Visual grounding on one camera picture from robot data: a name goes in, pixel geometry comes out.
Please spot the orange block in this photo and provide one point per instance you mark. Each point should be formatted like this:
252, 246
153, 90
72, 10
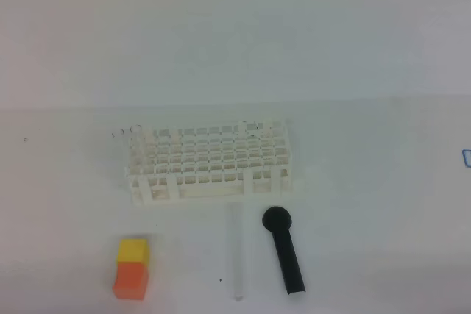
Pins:
131, 281

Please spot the yellow block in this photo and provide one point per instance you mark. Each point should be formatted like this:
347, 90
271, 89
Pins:
133, 250

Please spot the clear test tube in rack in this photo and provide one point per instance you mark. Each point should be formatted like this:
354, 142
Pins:
120, 138
136, 148

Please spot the clear glass test tube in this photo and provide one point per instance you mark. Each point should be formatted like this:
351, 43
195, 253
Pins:
235, 238

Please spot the white plastic test tube rack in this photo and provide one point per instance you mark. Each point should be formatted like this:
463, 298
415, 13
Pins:
226, 161

